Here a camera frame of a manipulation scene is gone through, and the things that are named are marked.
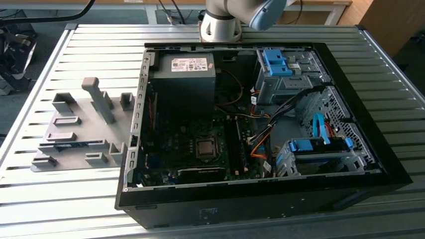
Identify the tall grey metal drive cage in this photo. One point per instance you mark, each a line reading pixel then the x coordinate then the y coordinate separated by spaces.
pixel 292 84

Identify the blue plastic bay bracket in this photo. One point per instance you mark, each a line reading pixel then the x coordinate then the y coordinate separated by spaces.
pixel 276 62

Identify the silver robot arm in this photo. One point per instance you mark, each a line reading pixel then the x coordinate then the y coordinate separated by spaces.
pixel 220 27

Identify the black graphics card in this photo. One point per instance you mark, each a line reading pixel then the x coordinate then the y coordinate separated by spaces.
pixel 203 174

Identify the grey parts rack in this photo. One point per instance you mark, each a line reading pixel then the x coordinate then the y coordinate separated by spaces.
pixel 83 117

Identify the green motherboard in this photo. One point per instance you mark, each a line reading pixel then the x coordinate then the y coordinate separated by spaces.
pixel 221 161

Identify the black RAM slot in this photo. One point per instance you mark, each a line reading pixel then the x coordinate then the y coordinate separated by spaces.
pixel 231 149

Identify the black PC case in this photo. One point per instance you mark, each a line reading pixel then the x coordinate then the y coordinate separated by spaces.
pixel 232 204

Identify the silver CPU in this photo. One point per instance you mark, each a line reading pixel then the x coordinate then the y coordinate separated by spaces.
pixel 205 149

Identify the hard disk in blue carrier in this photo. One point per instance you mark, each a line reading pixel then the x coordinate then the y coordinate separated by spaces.
pixel 305 145

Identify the low grey metal drive cage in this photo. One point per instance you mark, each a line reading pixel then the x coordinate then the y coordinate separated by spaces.
pixel 325 159

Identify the grey power supply unit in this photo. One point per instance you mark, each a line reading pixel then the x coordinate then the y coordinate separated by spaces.
pixel 185 87

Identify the brown wooden cabinet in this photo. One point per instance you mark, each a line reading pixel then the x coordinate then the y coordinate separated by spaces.
pixel 392 25

